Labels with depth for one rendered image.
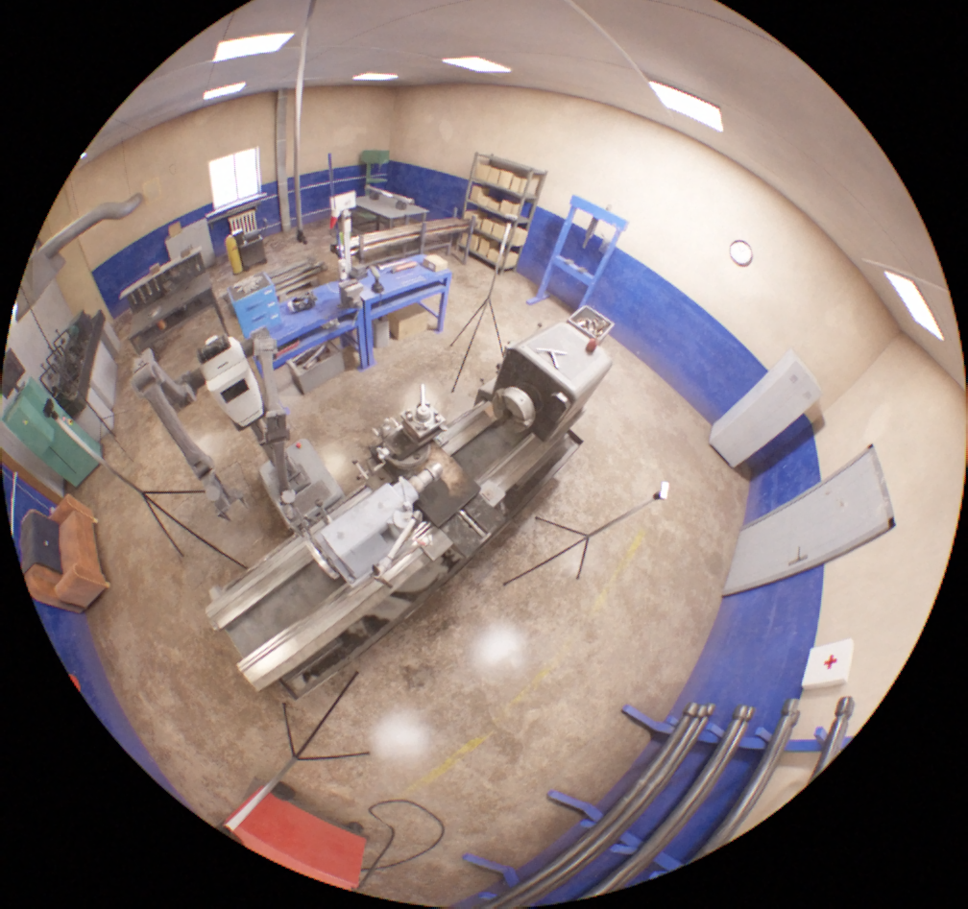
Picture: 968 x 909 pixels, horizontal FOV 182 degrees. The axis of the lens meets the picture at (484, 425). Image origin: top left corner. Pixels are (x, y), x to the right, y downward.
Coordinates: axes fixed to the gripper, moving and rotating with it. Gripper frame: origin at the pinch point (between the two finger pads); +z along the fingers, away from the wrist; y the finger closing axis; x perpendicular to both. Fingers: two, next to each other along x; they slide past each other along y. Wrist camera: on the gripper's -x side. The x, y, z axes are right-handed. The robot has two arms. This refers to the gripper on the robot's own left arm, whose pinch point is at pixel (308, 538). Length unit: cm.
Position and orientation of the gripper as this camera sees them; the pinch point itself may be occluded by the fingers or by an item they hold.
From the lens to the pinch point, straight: 143.3
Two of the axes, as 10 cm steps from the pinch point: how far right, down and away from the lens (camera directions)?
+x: -2.1, 5.6, 8.0
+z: 7.0, 6.5, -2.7
